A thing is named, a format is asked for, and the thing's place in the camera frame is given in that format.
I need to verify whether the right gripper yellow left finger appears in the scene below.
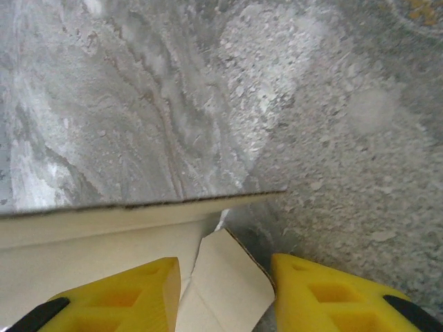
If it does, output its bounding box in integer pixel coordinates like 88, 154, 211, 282
9, 256, 183, 332

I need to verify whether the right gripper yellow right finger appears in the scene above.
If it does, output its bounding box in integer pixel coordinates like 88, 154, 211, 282
269, 252, 443, 332

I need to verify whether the white lilac paper box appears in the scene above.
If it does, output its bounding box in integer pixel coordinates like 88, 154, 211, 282
0, 190, 289, 332

